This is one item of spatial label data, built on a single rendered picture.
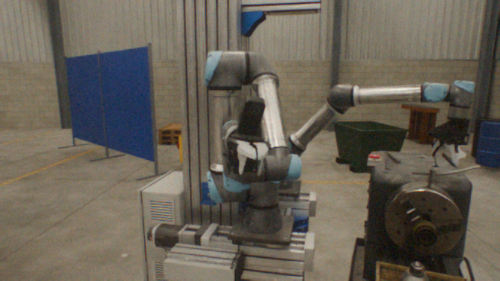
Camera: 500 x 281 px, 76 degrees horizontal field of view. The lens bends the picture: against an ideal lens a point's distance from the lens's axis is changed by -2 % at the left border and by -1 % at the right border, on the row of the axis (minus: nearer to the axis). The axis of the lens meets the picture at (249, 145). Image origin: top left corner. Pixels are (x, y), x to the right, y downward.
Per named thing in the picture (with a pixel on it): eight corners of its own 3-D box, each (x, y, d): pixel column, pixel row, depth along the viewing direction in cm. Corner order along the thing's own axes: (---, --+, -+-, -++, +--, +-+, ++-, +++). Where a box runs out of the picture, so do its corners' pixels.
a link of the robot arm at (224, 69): (250, 207, 116) (250, 49, 105) (207, 209, 114) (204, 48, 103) (245, 195, 128) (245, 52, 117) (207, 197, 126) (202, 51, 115)
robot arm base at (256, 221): (239, 231, 119) (239, 206, 117) (248, 215, 134) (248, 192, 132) (280, 236, 116) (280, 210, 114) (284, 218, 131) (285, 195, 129)
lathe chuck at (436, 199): (379, 236, 162) (390, 178, 155) (449, 254, 151) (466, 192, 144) (379, 245, 154) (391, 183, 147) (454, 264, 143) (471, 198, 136)
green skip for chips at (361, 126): (329, 159, 717) (332, 121, 700) (369, 157, 730) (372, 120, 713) (358, 177, 587) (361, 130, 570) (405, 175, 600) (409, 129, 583)
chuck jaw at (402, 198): (412, 218, 149) (396, 196, 150) (422, 212, 147) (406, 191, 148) (414, 227, 139) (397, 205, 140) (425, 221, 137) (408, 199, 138)
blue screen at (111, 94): (57, 148, 837) (47, 55, 791) (89, 143, 895) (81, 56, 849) (138, 181, 564) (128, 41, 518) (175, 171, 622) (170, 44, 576)
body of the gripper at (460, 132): (466, 147, 139) (474, 119, 136) (449, 146, 137) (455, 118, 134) (454, 143, 146) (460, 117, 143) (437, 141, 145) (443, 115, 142)
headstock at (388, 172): (366, 203, 227) (370, 149, 219) (443, 213, 209) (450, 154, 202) (361, 241, 173) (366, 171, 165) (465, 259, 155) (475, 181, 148)
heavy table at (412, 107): (398, 134, 1048) (400, 103, 1029) (411, 134, 1045) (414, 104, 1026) (420, 144, 891) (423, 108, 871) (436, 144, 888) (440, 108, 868)
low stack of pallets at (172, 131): (169, 137, 1000) (168, 123, 992) (196, 137, 998) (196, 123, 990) (157, 145, 877) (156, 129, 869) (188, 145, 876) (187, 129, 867)
